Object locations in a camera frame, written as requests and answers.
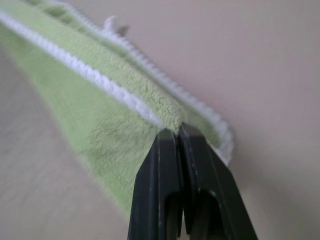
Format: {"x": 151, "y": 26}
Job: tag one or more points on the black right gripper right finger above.
{"x": 212, "y": 180}

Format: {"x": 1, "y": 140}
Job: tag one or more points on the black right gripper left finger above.
{"x": 152, "y": 180}

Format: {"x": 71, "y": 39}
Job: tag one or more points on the green towel with white edging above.
{"x": 82, "y": 82}

